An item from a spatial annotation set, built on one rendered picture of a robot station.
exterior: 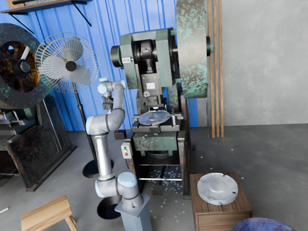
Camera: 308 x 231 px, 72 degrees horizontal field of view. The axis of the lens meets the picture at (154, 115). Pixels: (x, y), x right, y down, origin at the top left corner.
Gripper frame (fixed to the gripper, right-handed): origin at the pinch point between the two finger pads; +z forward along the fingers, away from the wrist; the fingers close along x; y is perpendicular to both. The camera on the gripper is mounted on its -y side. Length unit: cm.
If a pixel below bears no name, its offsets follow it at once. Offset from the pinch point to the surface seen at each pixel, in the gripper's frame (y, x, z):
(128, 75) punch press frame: -15.3, -10.4, -32.8
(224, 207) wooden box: -89, 46, 50
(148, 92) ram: -30.0, -14.3, -15.9
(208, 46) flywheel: -82, -17, -49
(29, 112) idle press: 129, -39, 8
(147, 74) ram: -31.3, -15.2, -31.5
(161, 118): -39.7, -9.3, 7.0
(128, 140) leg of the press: -9.6, 3.7, 21.7
